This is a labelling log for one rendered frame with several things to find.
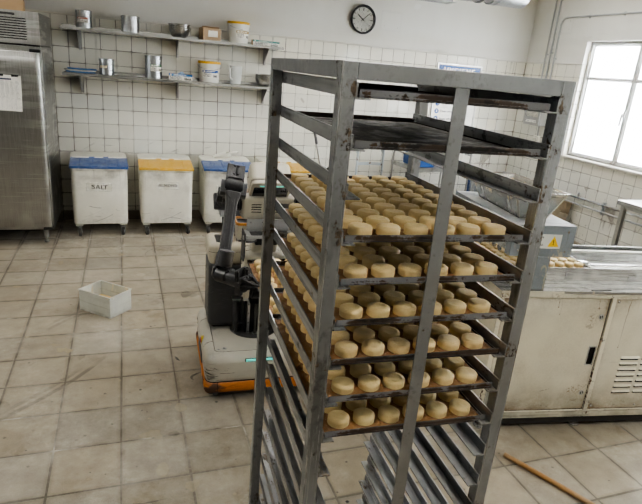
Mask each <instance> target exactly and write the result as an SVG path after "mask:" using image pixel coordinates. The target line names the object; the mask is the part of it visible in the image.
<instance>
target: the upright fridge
mask: <svg viewBox="0 0 642 504"><path fill-rule="evenodd" d="M50 46H51V33H50V19H49V17H46V16H44V15H42V14H40V13H37V12H28V11H18V10H8V9H0V74H4V75H11V74H14V75H18V76H21V89H22V111H23V112H19V111H5V110H0V230H32V229H43V232H44V237H45V240H44V242H50V240H49V239H48V237H50V236H49V230H54V229H55V226H56V224H57V221H58V219H59V216H60V213H61V211H62V208H63V207H62V192H61V177H60V163H59V148H58V134H57V119H56V105H55V90H54V75H53V61H52V48H51V47H50Z"/></svg>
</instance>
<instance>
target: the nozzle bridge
mask: <svg viewBox="0 0 642 504"><path fill-rule="evenodd" d="M456 195H457V196H459V197H461V198H463V199H465V200H468V201H470V202H472V203H474V204H476V205H478V206H480V207H482V208H485V209H487V210H489V211H491V212H493V213H495V214H497V215H499V216H502V217H504V218H506V219H508V220H510V221H512V222H514V223H516V224H519V225H521V226H523V227H524V224H525V219H526V218H519V217H517V216H515V215H513V214H511V213H509V212H507V211H506V210H504V209H502V208H500V207H498V206H496V205H494V204H493V203H491V202H489V201H487V200H485V199H483V198H482V197H480V196H479V194H478V192H471V191H456ZM576 231H577V226H575V225H573V224H570V223H568V222H566V221H564V220H562V219H560V218H558V217H556V216H554V215H552V214H551V215H550V216H549V217H548V218H547V219H546V223H545V227H544V232H543V237H542V241H541V246H540V250H539V255H538V259H537V264H536V268H535V273H534V277H533V282H532V286H531V291H543V289H544V285H545V280H546V276H547V272H548V267H549V263H550V258H551V257H570V256H571V252H572V247H573V243H574V239H575V235H576ZM496 243H497V244H499V245H500V246H501V247H503V248H504V249H505V251H504V253H506V254H507V255H509V256H518V253H519V248H520V245H518V244H516V243H514V242H496Z"/></svg>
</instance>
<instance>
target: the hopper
mask: <svg viewBox="0 0 642 504"><path fill-rule="evenodd" d="M494 173H497V174H500V175H503V176H506V177H509V178H511V179H514V180H517V181H520V182H523V183H526V184H529V185H531V186H533V181H534V180H532V179H530V178H527V177H524V176H522V175H519V174H517V173H509V172H494ZM474 183H475V186H476V188H477V191H478V194H479V196H480V197H482V198H483V199H485V200H487V201H489V202H491V203H493V204H494V205H496V206H498V207H500V208H502V209H504V210H506V211H507V212H509V213H511V214H513V215H515V216H517V217H519V218H526V214H527V210H528V205H529V203H525V202H523V201H520V200H518V199H515V198H513V197H511V196H508V195H506V194H503V193H501V192H498V191H496V190H493V189H491V188H488V187H486V186H483V185H481V184H478V183H476V182H474ZM568 196H570V194H568V193H565V192H563V191H560V190H558V189H555V188H553V191H552V196H551V200H550V205H549V209H548V214H547V218H548V217H549V216H550V215H551V214H552V212H553V211H554V210H555V209H556V208H557V207H558V206H559V205H560V204H561V203H562V202H563V201H564V200H565V199H566V198H567V197H568ZM547 218H546V219H547Z"/></svg>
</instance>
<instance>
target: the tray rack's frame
mask: <svg viewBox="0 0 642 504"><path fill-rule="evenodd" d="M273 69H274V70H282V71H290V72H297V73H305V74H312V75H320V76H328V77H335V78H336V86H335V97H334V109H333V120H332V132H331V143H330V155H329V166H328V177H327V189H326V200H325V212H324V223H323V234H322V246H321V257H320V269H319V280H318V291H317V303H316V314H315V326H314V337H313V348H312V360H311V371H310V383H309V394H308V406H307V417H306V428H305V440H304V451H303V463H302V474H301V485H300V497H299V504H315V499H316V489H317V479H318V469H319V459H320V449H321V439H322V429H323V419H324V409H325V399H326V389H327V378H328V368H329V358H330V348H331V338H332V328H333V318H334V308H335V298H336V288H337V278H338V268H339V258H340V248H341V238H342V227H343V217H344V207H345V197H346V187H347V177H348V167H349V157H350V147H351V137H352V127H353V117H354V107H355V97H356V87H357V80H368V81H380V82H392V83H404V84H416V85H428V86H440V87H452V88H455V94H454V101H453V107H452V114H451V120H450V127H449V133H448V140H447V146H446V153H445V159H444V165H443V172H442V178H441V185H440V191H439V198H438V204H437V211H436V217H435V224H434V230H433V237H432V243H431V250H430V256H429V263H428V269H427V276H426V282H425V289H424V295H423V301H422V308H421V314H420V321H419V327H418V334H417V340H416V347H415V353H414V360H413V366H412V373H411V379H410V386H409V392H408V399H407V405H406V412H405V418H404V425H403V431H402V437H401V444H400V450H399V457H398V463H397V470H396V476H395V483H394V489H393V496H392V502H391V504H403V500H404V493H405V487H406V481H407V475H408V469H409V463H410V457H411V450H412V444H413V438H414V432H415V426H416V420H417V414H418V407H419V401H420V395H421V389H422V383H423V377H424V371H425V364H426V358H427V352H428V346H429V340H430V334H431V328H432V321H433V315H434V309H435V303H436V297H437V291H438V285H439V278H440V272H441V266H442V260H443V254H444V248H445V242H446V235H447V229H448V223H449V217H450V211H451V205H452V198H453V192H454V186H455V180H456V174H457V168H458V162H459V155H460V149H461V143H462V137H463V131H464V125H465V119H466V112H467V106H468V100H469V94H470V89H476V90H488V91H500V92H512V93H524V94H536V95H548V96H551V97H554V98H560V103H559V108H558V112H557V114H550V113H548V114H547V119H546V123H545V128H544V133H543V138H542V143H545V144H550V150H549V155H548V159H547V160H542V159H538V162H537V166H536V171H535V176H534V181H533V186H534V187H537V188H540V189H541V192H540V197H539V201H538V203H529V205H528V210H527V214H526V219H525V224H524V227H525V228H527V229H529V230H531V231H532V234H531V239H530V243H529V244H523V245H520V248H519V253H518V258H517V262H516V267H518V268H520V269H521V270H523V276H522V281H521V284H512V286H511V291H510V296H509V301H508V304H509V305H511V306H512V307H513V308H515V313H514V318H513V321H508V322H504V325H503V329H502V334H501V340H502V341H503V342H504V343H506V344H507V345H508V346H507V351H506V355H505V357H499V358H496V363H495V368H494V373H493V374H494V375H496V376H497V377H498V378H499V379H500V383H499V388H498V391H495V392H489V397H488V401H487V407H488V408H489V409H490V410H491V411H492V412H493V416H492V421H491V424H485V425H482V430H481V435H480V438H481V439H482V440H483V441H484V443H485V444H486V449H485V454H484V455H481V456H476V459H475V464H474V468H475V470H476V471H477V472H478V474H479V475H480V477H479V482H478V485H475V486H470V488H469V493H468V497H469V499H470V500H471V501H472V503H473V504H483V503H484V499H485V494H486V490H487V485H488V481H489V476H490V472H491V467H492V463H493V458H494V454H495V449H496V445H497V440H498V436H499V431H500V427H501V422H502V417H503V413H504V408H505V404H506V399H507V395H508V390H509V386H510V381H511V377H512V372H513V368H514V363H515V359H516V354H517V350H518V345H519V341H520V336H521V332H522V327H523V322H524V318H525V313H526V309H527V304H528V300H529V295H530V291H531V286H532V282H533V277H534V273H535V268H536V264H537V259H538V255H539V250H540V246H541V241H542V237H543V232H544V227H545V223H546V218H547V214H548V209H549V205H550V200H551V196H552V191H553V187H554V182H555V178H556V173H557V169H558V164H559V160H560V155H561V151H562V146H563V142H564V137H565V132H566V128H567V123H568V119H569V114H570V110H571V105H572V101H573V96H574V92H575V87H576V82H575V81H564V80H553V79H543V78H532V77H521V76H511V75H500V74H489V73H478V72H468V71H457V70H446V69H436V68H425V67H414V66H404V65H393V64H382V63H371V62H361V61H350V60H331V59H299V58H273Z"/></svg>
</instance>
